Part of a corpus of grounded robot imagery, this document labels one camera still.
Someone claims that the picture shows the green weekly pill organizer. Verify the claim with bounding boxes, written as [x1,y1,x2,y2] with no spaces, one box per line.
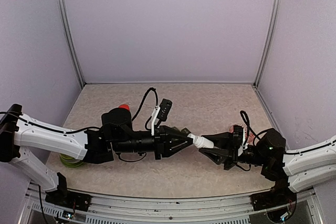
[173,126,191,135]

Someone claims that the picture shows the red patterned oval tin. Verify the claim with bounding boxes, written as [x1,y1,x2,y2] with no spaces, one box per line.
[229,123,255,145]

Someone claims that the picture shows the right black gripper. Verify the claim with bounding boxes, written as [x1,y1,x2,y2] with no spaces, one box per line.
[199,132,268,171]

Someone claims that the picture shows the small clear white-capped bottle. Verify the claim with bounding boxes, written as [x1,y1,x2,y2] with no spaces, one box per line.
[193,136,214,148]

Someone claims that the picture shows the green plate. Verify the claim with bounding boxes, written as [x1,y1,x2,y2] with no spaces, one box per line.
[59,154,85,168]

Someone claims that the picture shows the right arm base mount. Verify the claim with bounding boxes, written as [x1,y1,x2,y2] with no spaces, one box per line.
[250,188,297,211]

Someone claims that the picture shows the white small bottle cap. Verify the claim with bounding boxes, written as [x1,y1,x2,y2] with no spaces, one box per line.
[187,133,196,143]

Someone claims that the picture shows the front aluminium rail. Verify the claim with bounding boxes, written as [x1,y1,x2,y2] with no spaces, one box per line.
[18,187,323,224]

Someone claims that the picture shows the right aluminium frame post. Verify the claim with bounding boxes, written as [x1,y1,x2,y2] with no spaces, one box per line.
[254,0,281,89]

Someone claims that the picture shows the left aluminium frame post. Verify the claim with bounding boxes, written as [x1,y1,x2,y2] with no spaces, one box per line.
[57,0,86,89]

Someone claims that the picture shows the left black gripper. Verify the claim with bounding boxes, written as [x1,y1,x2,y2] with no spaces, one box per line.
[112,125,193,161]

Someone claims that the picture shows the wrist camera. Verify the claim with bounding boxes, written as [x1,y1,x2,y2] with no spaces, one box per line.
[150,99,173,136]
[233,126,248,156]

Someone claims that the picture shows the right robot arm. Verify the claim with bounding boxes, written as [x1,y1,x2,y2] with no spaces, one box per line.
[199,128,335,205]

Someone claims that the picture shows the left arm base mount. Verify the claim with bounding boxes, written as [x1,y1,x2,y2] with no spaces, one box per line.
[45,191,91,212]

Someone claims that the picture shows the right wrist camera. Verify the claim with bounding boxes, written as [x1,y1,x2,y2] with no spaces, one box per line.
[233,126,248,156]

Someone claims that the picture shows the red pill bottle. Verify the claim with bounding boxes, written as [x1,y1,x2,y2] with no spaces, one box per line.
[118,104,130,111]

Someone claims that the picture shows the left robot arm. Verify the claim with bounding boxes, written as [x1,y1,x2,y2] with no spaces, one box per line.
[1,104,194,206]

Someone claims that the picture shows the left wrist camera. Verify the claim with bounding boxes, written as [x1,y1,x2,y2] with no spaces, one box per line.
[150,99,173,136]

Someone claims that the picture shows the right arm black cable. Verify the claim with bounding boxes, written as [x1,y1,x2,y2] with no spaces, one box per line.
[239,110,263,141]

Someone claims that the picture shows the aluminium frame post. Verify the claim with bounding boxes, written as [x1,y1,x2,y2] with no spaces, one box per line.
[57,0,86,89]
[254,0,281,89]

